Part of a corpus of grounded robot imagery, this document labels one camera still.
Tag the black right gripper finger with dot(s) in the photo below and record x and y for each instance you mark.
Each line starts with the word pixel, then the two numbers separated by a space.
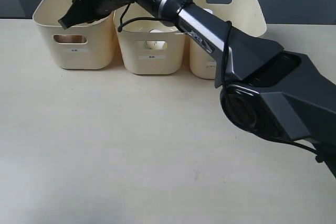
pixel 78 13

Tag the brown wooden cup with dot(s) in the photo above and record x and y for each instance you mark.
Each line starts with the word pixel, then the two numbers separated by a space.
pixel 70 39

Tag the white paper cup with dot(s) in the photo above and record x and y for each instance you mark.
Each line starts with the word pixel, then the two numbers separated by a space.
pixel 156 44

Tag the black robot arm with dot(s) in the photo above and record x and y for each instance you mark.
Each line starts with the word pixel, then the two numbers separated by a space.
pixel 275 94

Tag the left cream plastic bin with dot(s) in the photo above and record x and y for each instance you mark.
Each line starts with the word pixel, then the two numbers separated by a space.
pixel 96 53

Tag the cream plastic bin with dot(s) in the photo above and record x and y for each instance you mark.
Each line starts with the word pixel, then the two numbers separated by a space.
pixel 246 15
pixel 140 60
pixel 96 53

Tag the middle cream plastic bin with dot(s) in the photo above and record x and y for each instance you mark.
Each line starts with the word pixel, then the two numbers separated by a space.
pixel 140 60

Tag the right cream plastic bin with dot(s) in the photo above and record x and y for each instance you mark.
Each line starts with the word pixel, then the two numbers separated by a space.
pixel 246 15

